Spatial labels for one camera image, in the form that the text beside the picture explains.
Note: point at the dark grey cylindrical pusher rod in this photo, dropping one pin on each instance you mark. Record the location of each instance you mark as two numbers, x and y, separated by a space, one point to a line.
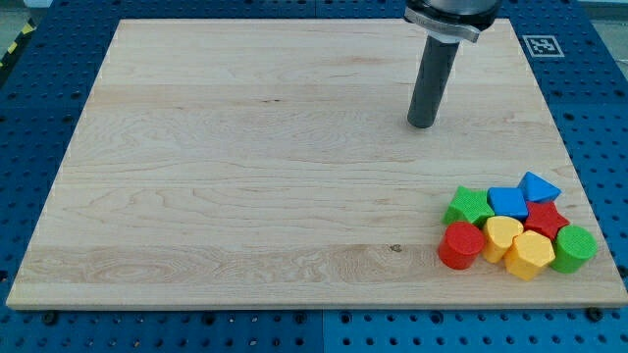
435 67

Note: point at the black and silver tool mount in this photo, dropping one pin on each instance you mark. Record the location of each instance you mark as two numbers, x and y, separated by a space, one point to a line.
451 21

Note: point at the green star block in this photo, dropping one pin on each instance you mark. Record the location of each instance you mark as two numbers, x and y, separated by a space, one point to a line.
468 205

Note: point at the red star block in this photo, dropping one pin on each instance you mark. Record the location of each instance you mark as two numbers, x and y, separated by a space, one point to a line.
544 218

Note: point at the light wooden board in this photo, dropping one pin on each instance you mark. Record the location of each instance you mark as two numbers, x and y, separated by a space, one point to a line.
261 164

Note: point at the white fiducial marker tag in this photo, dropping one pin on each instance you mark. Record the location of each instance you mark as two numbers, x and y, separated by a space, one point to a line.
542 46

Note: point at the blue cube block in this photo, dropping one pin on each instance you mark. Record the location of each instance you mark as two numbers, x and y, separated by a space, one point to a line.
508 201

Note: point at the blue triangle block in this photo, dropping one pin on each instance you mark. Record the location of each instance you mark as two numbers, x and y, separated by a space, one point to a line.
536 189

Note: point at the yellow heart block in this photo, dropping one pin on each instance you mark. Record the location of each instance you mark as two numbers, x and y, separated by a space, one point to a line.
499 232

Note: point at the red cylinder block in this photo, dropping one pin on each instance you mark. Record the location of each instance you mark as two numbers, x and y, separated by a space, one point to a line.
461 245

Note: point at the yellow hexagon block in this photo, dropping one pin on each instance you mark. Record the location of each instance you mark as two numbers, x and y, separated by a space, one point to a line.
529 255

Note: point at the green cylinder block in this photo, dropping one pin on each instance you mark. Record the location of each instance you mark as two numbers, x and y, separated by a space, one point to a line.
574 246

